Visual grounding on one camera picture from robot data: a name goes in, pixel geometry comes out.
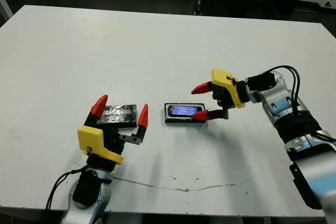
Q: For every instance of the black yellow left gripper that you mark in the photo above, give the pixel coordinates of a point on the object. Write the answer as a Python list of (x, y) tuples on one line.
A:
[(92, 140)]

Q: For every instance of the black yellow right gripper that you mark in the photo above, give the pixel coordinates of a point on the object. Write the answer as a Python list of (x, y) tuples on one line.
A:
[(228, 87)]

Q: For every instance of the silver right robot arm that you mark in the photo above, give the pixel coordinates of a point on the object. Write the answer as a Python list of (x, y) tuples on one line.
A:
[(294, 119)]

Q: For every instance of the white desk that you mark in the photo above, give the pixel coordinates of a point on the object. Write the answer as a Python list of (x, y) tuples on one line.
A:
[(4, 1)]

